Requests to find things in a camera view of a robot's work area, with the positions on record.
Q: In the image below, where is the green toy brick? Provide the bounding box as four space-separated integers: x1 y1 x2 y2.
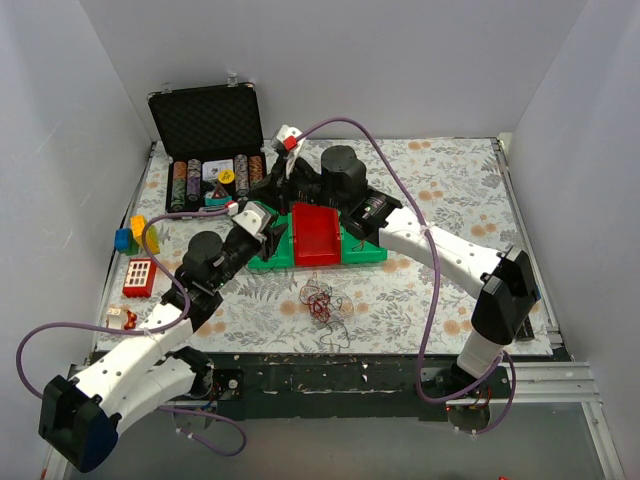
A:
123 240 140 257

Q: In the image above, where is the yellow toy brick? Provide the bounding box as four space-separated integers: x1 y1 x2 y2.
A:
130 215 160 255

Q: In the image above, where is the floral table mat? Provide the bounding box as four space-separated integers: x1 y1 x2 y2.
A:
97 137 551 357

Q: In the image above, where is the small red white toy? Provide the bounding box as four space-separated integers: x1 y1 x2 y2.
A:
105 307 138 334

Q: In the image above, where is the right green bin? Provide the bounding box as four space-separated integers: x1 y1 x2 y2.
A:
338 213 388 265

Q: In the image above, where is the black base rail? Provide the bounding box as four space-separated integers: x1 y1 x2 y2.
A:
154 352 501 424

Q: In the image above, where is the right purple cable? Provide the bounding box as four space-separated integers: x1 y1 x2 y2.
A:
297 117 517 436

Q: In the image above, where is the red window toy brick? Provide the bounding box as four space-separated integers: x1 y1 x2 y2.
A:
122 258 157 298

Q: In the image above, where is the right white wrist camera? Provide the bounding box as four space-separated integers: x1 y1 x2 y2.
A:
271 124 304 178

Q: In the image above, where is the left green bin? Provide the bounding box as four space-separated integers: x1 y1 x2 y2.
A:
247 214 294 273

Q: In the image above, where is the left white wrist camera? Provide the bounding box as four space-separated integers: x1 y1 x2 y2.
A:
232 201 274 243

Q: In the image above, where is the aluminium frame rail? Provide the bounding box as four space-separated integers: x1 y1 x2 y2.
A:
514 362 601 403

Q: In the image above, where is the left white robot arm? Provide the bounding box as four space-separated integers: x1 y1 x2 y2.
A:
38 217 287 473

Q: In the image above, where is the blue toy brick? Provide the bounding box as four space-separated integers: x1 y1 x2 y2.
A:
114 228 132 253

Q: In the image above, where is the black poker chip case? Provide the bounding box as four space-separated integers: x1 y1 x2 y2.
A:
147 82 267 214

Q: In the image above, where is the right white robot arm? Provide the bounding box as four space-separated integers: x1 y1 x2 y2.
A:
249 145 540 398

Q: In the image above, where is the black microphone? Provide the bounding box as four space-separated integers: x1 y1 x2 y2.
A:
514 316 535 342

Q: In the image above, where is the green bin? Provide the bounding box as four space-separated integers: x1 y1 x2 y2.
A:
338 213 388 265
247 214 294 273

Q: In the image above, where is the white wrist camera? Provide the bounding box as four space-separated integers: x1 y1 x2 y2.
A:
232 201 274 243
271 124 304 178

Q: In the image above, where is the red bin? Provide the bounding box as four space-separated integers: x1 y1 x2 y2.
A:
292 203 342 267

